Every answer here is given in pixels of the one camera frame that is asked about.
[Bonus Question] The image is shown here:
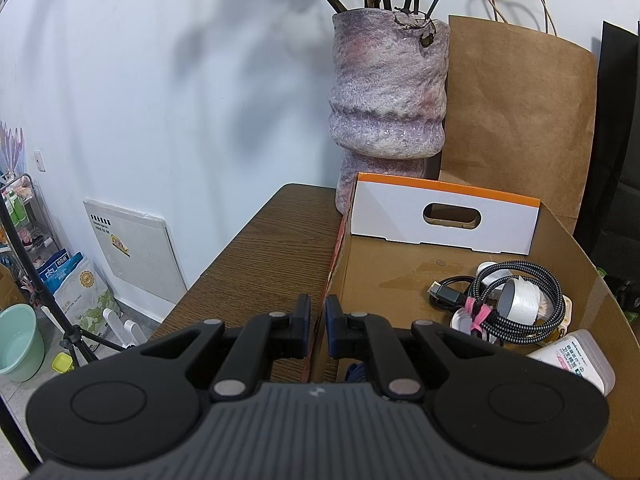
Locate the black usb cable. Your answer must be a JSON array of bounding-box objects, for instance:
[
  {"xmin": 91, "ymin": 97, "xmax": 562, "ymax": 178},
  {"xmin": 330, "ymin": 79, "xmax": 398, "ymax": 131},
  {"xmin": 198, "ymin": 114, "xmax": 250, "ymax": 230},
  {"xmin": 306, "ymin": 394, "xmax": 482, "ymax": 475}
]
[{"xmin": 426, "ymin": 274, "xmax": 476, "ymax": 313}]

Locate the red cardboard box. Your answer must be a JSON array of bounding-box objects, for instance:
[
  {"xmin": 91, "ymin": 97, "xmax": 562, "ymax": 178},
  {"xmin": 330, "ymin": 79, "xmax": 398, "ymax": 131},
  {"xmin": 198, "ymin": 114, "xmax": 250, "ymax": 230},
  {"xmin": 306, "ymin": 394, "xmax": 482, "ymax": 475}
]
[{"xmin": 326, "ymin": 174, "xmax": 639, "ymax": 479}]

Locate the white ribbed lid jar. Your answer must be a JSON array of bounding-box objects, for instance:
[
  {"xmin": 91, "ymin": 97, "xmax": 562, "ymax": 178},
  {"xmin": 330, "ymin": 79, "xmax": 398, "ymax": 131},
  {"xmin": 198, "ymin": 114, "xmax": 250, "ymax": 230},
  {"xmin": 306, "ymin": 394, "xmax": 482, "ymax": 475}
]
[{"xmin": 450, "ymin": 307, "xmax": 500, "ymax": 344}]

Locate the white tape roll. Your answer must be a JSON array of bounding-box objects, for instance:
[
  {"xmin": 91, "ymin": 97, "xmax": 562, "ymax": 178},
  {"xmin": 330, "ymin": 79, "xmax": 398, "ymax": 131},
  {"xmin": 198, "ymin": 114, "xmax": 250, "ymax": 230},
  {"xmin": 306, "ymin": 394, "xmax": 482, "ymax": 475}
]
[{"xmin": 497, "ymin": 276, "xmax": 542, "ymax": 325}]

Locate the clear cotton swab box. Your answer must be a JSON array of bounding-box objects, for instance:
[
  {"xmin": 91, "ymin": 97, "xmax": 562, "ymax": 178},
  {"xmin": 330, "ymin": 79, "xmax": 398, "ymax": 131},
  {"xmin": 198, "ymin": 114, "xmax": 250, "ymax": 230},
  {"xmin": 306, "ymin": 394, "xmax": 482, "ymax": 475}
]
[{"xmin": 528, "ymin": 330, "xmax": 616, "ymax": 396}]

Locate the white printed bag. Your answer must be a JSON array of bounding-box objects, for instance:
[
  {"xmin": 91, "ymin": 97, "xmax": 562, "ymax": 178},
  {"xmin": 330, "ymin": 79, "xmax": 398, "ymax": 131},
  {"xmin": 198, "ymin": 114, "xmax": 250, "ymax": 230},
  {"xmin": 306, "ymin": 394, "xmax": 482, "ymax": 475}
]
[{"xmin": 53, "ymin": 257, "xmax": 122, "ymax": 336}]

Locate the black tripod stand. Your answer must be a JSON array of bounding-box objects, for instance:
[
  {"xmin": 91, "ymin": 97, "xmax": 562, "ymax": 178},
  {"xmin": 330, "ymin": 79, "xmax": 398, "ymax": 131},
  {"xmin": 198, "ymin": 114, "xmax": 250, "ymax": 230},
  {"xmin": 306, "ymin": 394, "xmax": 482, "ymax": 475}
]
[{"xmin": 0, "ymin": 200, "xmax": 124, "ymax": 367}]

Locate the purple textured vase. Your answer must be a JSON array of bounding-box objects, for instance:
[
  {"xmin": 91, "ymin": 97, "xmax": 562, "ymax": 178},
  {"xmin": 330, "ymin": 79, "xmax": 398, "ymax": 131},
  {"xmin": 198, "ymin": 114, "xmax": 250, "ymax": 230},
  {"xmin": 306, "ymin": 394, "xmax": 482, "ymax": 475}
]
[{"xmin": 329, "ymin": 9, "xmax": 450, "ymax": 212}]

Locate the metal storage rack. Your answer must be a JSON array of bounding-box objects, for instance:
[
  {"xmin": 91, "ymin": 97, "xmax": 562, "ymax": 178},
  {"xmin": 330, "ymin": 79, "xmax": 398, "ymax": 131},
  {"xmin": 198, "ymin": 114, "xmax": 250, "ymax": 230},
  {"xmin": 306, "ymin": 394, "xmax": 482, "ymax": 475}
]
[{"xmin": 1, "ymin": 174, "xmax": 61, "ymax": 270}]

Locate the green plastic bucket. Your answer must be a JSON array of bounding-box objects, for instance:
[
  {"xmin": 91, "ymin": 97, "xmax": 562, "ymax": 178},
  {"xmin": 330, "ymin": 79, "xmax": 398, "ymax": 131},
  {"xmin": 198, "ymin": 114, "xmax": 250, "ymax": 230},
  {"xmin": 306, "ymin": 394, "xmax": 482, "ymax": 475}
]
[{"xmin": 0, "ymin": 304, "xmax": 46, "ymax": 382}]

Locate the black paper bag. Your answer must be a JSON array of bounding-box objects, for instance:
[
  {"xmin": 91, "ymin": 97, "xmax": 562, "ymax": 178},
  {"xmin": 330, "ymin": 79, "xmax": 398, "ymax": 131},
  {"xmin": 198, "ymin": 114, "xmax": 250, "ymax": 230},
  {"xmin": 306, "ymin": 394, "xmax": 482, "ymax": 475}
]
[{"xmin": 574, "ymin": 22, "xmax": 639, "ymax": 310}]

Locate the brown paper bag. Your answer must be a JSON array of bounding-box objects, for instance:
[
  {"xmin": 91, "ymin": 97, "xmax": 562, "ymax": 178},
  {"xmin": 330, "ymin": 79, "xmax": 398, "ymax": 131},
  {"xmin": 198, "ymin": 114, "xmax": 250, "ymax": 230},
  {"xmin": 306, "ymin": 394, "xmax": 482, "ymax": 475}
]
[{"xmin": 440, "ymin": 0, "xmax": 597, "ymax": 231}]

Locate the white wall panel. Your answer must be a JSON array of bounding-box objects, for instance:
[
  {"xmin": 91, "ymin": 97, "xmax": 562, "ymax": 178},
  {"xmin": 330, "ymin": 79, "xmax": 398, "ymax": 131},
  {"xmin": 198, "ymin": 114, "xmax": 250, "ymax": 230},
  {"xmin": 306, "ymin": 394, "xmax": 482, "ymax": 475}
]
[{"xmin": 84, "ymin": 200, "xmax": 186, "ymax": 304}]

